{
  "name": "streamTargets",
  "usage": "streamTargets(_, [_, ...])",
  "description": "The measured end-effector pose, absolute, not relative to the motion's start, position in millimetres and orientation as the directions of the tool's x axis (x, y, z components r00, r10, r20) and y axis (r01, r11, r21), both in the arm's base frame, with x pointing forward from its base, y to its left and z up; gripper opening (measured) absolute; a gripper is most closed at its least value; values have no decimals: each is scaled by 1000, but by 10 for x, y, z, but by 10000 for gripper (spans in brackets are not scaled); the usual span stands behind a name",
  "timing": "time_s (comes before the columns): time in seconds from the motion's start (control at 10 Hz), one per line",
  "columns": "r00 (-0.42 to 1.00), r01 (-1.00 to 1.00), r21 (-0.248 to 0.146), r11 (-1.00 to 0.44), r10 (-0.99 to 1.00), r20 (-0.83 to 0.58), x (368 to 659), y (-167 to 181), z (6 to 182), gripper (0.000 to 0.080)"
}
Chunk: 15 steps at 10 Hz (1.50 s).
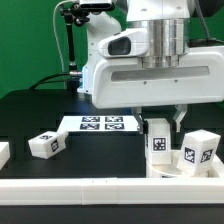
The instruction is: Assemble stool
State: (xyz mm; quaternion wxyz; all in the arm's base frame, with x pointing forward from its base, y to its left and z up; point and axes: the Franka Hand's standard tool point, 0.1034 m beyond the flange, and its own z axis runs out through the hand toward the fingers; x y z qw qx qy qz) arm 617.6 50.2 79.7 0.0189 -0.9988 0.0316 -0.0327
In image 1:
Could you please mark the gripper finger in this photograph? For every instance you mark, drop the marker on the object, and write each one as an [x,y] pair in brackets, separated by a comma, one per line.
[142,124]
[180,113]

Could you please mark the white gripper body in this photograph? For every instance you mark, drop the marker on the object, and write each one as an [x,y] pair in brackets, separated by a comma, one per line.
[132,72]

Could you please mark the white round stool seat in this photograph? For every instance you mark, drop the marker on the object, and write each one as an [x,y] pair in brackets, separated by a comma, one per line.
[166,170]

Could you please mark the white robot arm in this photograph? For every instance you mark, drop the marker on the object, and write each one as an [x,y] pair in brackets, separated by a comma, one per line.
[167,19]

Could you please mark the white right fence bar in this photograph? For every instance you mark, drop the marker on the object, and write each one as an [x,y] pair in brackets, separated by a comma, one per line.
[217,168]

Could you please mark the white fence bar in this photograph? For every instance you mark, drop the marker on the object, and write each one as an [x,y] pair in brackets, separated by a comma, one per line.
[217,168]
[4,153]
[111,191]

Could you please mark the white front fence bar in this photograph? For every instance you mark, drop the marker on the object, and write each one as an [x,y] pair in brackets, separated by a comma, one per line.
[111,191]

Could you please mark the white left fence bar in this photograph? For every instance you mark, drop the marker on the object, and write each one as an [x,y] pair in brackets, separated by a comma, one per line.
[4,153]

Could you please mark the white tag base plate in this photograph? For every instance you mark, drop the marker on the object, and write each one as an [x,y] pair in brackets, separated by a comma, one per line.
[109,123]

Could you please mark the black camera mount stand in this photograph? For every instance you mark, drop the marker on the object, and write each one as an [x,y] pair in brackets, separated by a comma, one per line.
[73,16]

